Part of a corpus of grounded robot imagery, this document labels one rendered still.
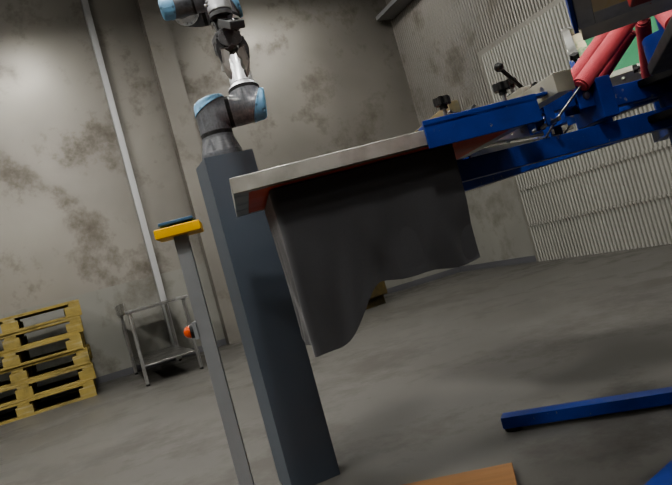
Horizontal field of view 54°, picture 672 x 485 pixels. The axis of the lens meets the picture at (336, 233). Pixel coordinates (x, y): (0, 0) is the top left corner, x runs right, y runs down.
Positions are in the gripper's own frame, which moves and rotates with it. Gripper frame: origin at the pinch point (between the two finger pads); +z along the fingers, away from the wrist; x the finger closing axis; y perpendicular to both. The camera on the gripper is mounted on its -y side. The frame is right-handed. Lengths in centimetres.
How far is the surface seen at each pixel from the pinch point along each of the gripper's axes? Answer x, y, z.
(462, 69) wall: -468, 528, -131
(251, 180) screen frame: 17, -41, 39
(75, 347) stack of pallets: 74, 546, 83
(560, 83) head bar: -58, -65, 35
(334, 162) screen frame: -3, -46, 40
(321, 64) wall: -336, 668, -210
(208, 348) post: 30, 2, 77
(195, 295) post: 29, 2, 62
